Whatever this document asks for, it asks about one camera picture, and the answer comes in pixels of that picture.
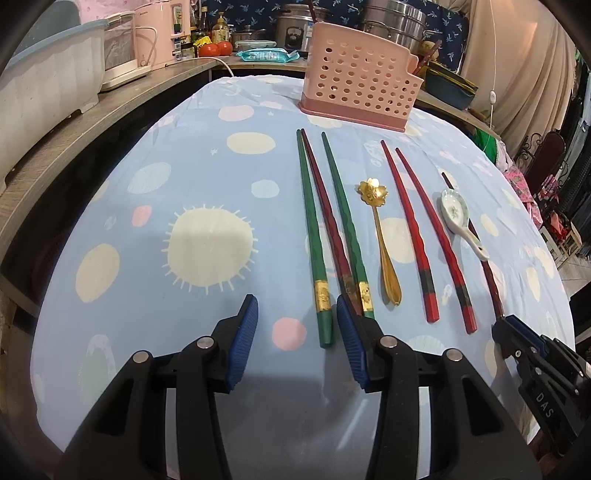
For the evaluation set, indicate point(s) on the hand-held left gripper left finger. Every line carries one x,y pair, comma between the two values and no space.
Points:
242,341

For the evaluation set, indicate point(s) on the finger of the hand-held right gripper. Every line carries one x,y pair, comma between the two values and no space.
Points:
504,339
526,333

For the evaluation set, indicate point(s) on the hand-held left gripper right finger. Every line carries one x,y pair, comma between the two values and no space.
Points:
351,341

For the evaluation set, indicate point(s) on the green chopstick gold band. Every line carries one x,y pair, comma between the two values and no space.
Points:
310,221
344,207

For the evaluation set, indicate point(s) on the red chopstick black band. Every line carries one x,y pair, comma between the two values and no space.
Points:
434,221
406,207

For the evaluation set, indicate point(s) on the dark red chopstick gold band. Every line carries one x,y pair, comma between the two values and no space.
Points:
323,203

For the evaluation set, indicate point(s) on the gold flower spoon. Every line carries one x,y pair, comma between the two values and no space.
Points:
373,191

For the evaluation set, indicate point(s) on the pink perforated utensil holder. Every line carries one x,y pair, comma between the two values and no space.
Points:
351,69

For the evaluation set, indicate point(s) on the white ceramic spoon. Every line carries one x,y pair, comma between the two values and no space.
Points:
452,207

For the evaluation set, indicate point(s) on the pink floral cloth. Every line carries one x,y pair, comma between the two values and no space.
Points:
524,189

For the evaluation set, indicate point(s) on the dark metal chair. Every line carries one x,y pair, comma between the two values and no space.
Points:
549,157

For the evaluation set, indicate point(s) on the green cloth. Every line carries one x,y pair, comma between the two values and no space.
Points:
485,141

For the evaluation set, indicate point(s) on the dark blue bowl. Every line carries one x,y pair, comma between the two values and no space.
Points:
450,94

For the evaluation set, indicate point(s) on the beige curtain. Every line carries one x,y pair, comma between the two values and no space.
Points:
521,69

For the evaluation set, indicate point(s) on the teal wet wipes packet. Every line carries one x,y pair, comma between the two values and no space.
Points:
268,55

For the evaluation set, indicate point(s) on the red tomato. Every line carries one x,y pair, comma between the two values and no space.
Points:
210,50
225,48

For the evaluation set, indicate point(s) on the clear plastic food container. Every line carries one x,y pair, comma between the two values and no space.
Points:
251,45

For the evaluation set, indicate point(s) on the yellow packet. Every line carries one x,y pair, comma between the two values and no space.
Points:
202,42

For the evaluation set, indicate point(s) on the small steel pot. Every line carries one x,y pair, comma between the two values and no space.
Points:
249,34

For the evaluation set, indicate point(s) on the yellow pump bottle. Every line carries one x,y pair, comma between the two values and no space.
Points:
219,28

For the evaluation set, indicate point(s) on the white blender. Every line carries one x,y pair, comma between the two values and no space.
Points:
122,50

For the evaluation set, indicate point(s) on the steel rice cooker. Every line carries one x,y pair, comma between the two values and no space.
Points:
295,27

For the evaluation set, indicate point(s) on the pink electric kettle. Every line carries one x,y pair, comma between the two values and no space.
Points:
159,32

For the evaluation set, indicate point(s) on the steel steamer pot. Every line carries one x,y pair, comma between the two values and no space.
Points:
395,23

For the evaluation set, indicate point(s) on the dark sauce bottle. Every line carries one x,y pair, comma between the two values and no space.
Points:
199,21

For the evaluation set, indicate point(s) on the blue patterned cloth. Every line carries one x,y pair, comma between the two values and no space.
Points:
258,14

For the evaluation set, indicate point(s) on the pink dotted sheet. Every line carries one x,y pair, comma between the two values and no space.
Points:
101,7

